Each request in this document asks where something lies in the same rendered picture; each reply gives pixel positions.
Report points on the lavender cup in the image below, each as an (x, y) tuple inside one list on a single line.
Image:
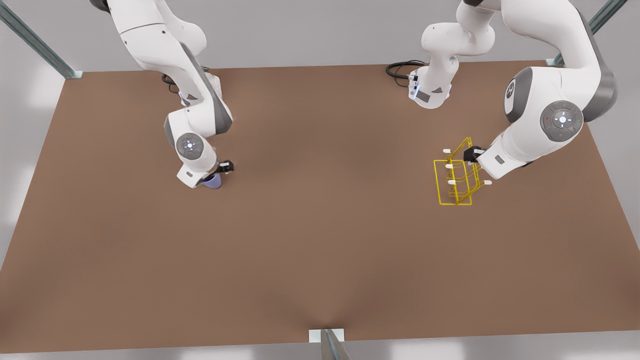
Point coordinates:
[(212, 181)]

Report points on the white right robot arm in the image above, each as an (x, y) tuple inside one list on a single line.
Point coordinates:
[(195, 105)]

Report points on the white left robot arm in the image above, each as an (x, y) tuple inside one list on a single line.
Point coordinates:
[(550, 100)]

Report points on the silver frame post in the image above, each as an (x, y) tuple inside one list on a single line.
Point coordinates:
[(595, 25), (35, 42), (330, 345)]

